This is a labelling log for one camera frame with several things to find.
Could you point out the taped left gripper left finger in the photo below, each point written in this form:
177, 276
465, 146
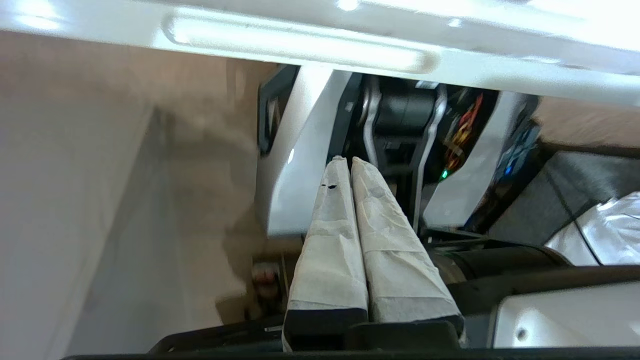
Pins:
330, 250

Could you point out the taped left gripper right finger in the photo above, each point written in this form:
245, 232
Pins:
395, 260

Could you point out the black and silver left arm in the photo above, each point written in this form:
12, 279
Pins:
550, 315

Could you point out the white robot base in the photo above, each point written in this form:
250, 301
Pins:
300, 175

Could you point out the crinkled silver cover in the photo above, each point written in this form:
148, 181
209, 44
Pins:
600, 235

